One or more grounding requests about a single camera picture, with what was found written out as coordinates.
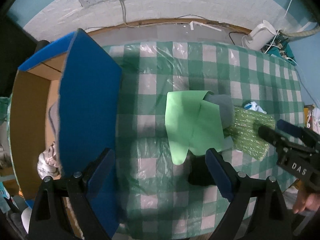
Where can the white electric kettle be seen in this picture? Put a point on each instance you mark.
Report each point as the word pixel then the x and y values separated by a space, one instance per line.
pixel 260 33

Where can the light green cloth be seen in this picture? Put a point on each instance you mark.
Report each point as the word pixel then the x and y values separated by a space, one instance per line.
pixel 182 120

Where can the sparkly green cloth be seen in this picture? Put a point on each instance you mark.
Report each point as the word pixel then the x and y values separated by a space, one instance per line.
pixel 246 132

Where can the white and blue cloth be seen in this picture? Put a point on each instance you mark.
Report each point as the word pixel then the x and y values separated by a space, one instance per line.
pixel 255 106

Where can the teal plastic basket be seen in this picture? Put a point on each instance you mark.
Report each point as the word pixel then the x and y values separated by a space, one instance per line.
pixel 287 51

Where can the grey cloth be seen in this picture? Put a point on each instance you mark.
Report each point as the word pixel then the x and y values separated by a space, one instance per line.
pixel 223 107

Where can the black cloth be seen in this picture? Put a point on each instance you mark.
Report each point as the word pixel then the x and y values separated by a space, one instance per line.
pixel 198 172

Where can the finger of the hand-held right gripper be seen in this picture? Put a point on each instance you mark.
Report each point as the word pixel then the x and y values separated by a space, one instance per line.
pixel 268 133
pixel 288 127

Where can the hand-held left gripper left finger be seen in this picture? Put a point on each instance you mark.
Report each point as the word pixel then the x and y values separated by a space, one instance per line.
pixel 100 176

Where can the blue cardboard box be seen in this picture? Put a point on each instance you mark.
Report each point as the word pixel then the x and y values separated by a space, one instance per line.
pixel 87 92

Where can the black cylinder object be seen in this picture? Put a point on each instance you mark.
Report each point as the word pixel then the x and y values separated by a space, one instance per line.
pixel 42 45

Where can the person's right hand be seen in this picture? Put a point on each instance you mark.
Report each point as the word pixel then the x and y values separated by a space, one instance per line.
pixel 306 202

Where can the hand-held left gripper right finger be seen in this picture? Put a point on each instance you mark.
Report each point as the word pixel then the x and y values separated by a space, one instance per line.
pixel 218 172

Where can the white plastic bag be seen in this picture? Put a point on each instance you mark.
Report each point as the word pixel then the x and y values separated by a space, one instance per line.
pixel 315 118

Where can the green checked side tablecloth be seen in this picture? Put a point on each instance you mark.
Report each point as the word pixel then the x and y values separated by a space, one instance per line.
pixel 4 108

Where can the white trim strip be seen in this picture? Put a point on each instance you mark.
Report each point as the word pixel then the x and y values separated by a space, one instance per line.
pixel 200 24

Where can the yellow bag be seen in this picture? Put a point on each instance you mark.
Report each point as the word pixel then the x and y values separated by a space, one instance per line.
pixel 307 112

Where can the patterned white brown cloth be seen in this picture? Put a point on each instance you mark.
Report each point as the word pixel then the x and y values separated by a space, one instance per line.
pixel 48 160

